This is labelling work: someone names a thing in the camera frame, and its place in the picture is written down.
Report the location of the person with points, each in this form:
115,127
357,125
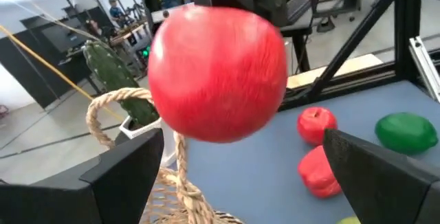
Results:
117,11
93,28

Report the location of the red bell pepper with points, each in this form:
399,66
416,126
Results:
316,176

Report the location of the silver aluminium bracket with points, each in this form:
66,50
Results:
424,66

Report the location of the red apple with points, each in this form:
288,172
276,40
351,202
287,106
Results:
216,76
316,126

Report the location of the white hexagonal plant pot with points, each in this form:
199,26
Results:
168,141

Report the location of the green cactus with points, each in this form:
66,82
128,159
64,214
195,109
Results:
110,69

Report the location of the green pear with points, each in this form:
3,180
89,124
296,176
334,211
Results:
349,221

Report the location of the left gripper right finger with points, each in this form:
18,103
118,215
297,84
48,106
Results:
388,189

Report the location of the light wooden table board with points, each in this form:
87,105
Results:
343,67

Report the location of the black background cabinet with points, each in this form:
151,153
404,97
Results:
34,62

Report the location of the black background workbench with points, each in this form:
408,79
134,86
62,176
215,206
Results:
295,31

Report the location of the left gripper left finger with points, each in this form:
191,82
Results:
86,196

